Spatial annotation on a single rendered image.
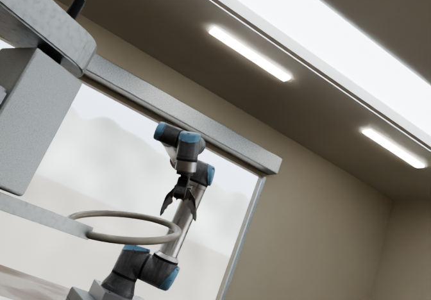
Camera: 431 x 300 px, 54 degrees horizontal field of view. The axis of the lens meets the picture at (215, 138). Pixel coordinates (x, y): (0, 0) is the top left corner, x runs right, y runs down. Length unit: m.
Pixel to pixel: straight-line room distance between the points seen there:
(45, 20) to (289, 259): 6.83
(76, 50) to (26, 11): 0.20
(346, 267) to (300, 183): 1.86
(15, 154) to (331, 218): 7.36
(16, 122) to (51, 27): 0.31
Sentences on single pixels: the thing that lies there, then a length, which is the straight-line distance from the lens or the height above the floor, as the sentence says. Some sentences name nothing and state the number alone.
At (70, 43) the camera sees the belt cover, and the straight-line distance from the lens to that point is 1.47.
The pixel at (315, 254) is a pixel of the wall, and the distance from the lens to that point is 8.14.
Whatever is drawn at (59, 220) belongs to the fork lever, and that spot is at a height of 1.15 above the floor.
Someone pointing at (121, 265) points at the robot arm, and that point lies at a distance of 2.47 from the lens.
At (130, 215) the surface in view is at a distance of 2.08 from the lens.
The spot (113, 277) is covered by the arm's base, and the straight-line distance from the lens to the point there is 2.48.
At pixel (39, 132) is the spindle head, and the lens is 1.42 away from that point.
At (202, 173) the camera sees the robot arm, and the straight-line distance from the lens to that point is 2.40.
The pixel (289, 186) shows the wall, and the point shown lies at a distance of 7.76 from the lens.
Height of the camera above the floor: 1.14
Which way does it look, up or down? 18 degrees up
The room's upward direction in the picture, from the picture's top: 22 degrees clockwise
